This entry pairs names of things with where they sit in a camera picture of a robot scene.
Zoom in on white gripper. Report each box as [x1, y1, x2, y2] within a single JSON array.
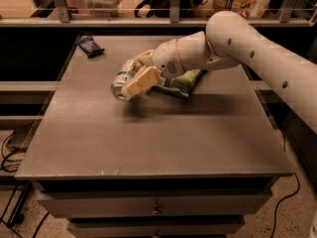
[[121, 32, 212, 97]]

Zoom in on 7up soda can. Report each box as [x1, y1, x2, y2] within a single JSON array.
[[111, 59, 143, 101]]

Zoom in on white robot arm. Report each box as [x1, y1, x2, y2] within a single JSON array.
[[120, 11, 317, 133]]

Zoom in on blue rxbar blueberry bar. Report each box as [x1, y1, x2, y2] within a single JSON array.
[[77, 36, 104, 59]]

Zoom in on green chip bag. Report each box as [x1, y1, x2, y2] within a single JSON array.
[[154, 69, 204, 98]]

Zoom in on black bag background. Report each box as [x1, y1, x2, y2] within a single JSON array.
[[134, 0, 207, 18]]

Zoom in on clear plastic container background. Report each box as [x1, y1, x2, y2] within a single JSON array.
[[85, 0, 122, 18]]

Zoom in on upper drawer with knob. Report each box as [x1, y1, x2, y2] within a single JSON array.
[[38, 189, 271, 219]]

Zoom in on drawer with knob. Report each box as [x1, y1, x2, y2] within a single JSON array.
[[38, 189, 271, 219], [67, 217, 245, 238]]

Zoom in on lower drawer with knob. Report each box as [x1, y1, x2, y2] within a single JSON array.
[[67, 217, 245, 238]]

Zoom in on black cables left floor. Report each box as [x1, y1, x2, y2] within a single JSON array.
[[0, 122, 51, 238]]

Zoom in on metal shelf rail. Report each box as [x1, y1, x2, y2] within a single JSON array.
[[0, 0, 317, 27]]

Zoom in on black cable right floor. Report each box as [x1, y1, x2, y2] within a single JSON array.
[[269, 173, 301, 238]]

